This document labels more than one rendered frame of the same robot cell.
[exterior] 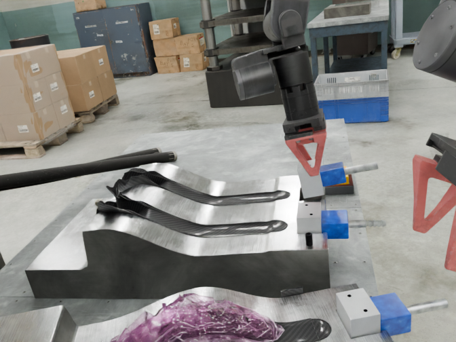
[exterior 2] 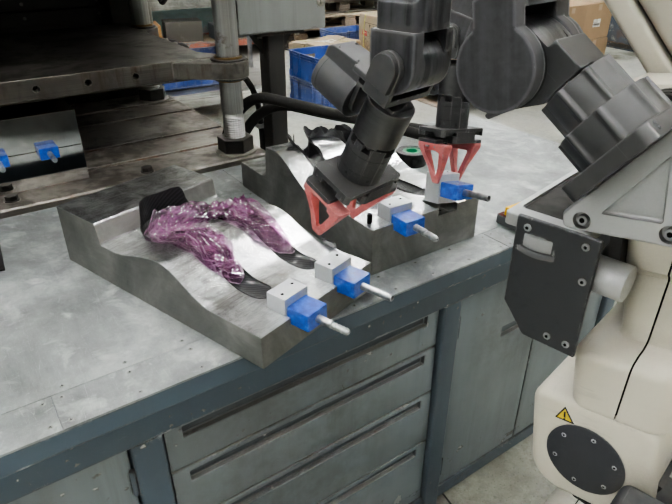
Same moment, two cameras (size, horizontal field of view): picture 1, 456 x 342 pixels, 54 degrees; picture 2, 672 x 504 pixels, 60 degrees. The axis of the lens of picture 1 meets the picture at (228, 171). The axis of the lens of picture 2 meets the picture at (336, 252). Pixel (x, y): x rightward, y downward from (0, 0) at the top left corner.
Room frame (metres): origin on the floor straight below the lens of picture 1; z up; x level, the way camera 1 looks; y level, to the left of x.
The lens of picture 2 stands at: (-0.16, -0.67, 1.34)
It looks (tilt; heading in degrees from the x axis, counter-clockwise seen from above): 29 degrees down; 42
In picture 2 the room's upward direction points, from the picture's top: straight up
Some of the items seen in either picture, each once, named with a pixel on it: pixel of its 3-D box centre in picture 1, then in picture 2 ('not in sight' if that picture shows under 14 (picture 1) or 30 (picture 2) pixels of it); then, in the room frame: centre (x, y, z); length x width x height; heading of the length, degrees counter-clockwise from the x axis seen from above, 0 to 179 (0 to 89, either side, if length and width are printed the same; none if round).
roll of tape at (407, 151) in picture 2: not in sight; (411, 156); (1.04, 0.15, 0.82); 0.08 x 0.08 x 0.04
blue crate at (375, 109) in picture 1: (351, 104); not in sight; (3.82, -1.17, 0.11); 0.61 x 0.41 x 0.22; 69
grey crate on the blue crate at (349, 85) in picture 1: (351, 85); not in sight; (3.81, -1.17, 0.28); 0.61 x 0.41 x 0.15; 69
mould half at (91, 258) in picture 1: (185, 222); (348, 180); (0.72, 0.09, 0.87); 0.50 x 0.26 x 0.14; 77
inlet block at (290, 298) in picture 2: not in sight; (312, 315); (0.32, -0.18, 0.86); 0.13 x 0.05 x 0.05; 94
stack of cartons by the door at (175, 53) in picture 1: (179, 45); not in sight; (7.55, 0.48, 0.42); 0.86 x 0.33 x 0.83; 69
